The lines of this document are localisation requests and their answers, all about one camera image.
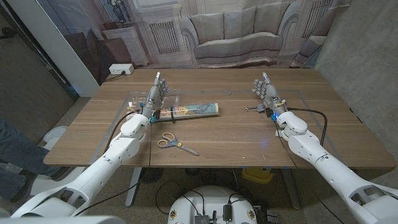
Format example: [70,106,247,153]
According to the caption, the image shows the yellow floor object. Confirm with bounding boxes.
[241,167,274,184]

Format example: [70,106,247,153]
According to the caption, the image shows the black floor cable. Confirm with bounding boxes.
[154,179,206,216]

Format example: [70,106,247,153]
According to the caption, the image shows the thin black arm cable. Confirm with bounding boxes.
[73,121,153,217]
[272,119,346,224]

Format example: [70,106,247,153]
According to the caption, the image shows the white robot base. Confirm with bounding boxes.
[167,185,258,224]

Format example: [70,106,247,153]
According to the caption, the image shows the black round floor fan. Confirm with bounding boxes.
[139,167,164,184]

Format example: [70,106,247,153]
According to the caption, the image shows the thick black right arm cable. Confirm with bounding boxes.
[285,107,328,147]

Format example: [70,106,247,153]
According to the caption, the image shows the white table leg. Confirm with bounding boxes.
[125,167,142,208]
[281,168,302,210]

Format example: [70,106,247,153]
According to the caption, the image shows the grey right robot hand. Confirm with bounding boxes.
[251,72,287,118]

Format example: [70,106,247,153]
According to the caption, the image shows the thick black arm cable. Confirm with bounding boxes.
[103,109,141,154]
[285,107,328,147]

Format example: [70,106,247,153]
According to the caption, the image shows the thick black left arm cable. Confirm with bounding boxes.
[103,109,141,154]

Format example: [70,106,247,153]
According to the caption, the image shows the scissors with tan grey handles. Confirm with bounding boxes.
[156,132,200,156]

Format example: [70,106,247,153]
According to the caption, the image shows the black power strip cable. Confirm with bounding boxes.
[104,70,127,83]

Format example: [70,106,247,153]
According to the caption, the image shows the printed living room backdrop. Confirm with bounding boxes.
[35,0,352,86]

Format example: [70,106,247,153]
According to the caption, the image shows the person in blue jeans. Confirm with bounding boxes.
[0,118,63,203]

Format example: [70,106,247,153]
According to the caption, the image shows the paper map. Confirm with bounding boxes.
[154,103,220,122]

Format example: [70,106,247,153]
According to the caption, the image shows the white power strip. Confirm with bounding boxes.
[108,63,135,75]

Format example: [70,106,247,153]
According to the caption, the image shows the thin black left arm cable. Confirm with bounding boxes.
[73,121,153,217]

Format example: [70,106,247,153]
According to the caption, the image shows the clear plastic clamshell container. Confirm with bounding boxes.
[126,90,181,114]

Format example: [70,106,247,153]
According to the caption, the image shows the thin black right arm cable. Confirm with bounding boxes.
[272,119,346,224]

